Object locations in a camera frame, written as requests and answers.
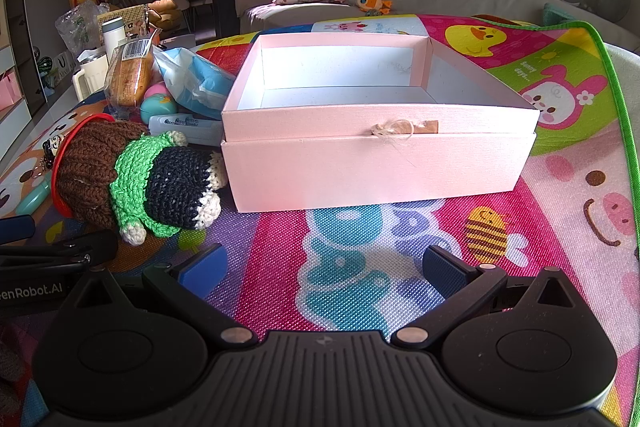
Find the crocheted doll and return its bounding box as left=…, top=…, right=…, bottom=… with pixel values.
left=50, top=113, right=229, bottom=248

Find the colourful cartoon play mat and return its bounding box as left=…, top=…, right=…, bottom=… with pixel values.
left=0, top=14, right=640, bottom=427

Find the mint green capsule case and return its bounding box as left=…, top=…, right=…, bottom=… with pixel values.
left=15, top=182, right=51, bottom=216

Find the teal cloth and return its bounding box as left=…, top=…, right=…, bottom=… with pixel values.
left=542, top=2, right=569, bottom=28

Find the patterned paper bag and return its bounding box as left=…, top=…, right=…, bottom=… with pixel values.
left=97, top=4, right=151, bottom=40

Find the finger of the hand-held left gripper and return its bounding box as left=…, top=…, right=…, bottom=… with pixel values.
left=0, top=229, right=119, bottom=271
left=0, top=215, right=36, bottom=244

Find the pastel toy egg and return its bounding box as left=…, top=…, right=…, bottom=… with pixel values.
left=139, top=82, right=179, bottom=118

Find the white kettle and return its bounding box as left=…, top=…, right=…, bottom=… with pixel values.
left=72, top=49, right=109, bottom=103

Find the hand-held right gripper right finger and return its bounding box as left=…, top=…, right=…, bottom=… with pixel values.
left=391, top=245, right=586, bottom=350

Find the blue tissue packet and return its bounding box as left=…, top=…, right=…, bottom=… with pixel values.
left=150, top=47, right=237, bottom=120

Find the white tube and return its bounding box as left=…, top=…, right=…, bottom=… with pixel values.
left=148, top=113, right=224, bottom=146

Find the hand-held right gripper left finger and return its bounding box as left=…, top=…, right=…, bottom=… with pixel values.
left=70, top=243, right=257, bottom=349

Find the pink cardboard box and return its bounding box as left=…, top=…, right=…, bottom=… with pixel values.
left=220, top=32, right=541, bottom=214

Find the orange fish plush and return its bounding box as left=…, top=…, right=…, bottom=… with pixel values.
left=355, top=0, right=394, bottom=16

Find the small figure keychain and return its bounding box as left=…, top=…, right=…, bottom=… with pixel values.
left=32, top=134, right=64, bottom=180

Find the clear plastic bag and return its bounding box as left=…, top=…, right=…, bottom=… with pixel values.
left=54, top=1, right=109, bottom=58

